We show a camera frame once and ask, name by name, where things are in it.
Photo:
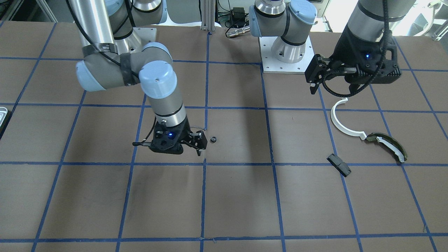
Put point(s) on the ribbed metal tray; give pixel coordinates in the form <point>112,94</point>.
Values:
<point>4,114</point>

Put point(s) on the silver cylindrical connector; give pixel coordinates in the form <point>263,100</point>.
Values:
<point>237,32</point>

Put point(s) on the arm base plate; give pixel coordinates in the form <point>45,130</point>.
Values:
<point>279,57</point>
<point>142,36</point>

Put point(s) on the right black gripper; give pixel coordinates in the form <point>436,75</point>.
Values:
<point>186,134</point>

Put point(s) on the black power adapter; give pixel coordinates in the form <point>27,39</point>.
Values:
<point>237,14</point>

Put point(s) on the white curved plastic bracket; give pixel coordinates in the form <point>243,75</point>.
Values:
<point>341,125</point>

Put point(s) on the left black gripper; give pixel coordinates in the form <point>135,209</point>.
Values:
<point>342,52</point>

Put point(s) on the aluminium frame post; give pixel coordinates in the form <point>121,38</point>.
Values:
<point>208,14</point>

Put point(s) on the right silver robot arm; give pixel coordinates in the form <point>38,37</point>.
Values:
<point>111,61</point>

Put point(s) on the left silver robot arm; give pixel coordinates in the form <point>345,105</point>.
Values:
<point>370,20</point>

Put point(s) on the small black plastic block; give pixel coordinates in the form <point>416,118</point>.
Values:
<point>339,164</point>

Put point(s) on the olive curved brake shoe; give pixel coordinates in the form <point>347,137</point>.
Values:
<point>391,143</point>

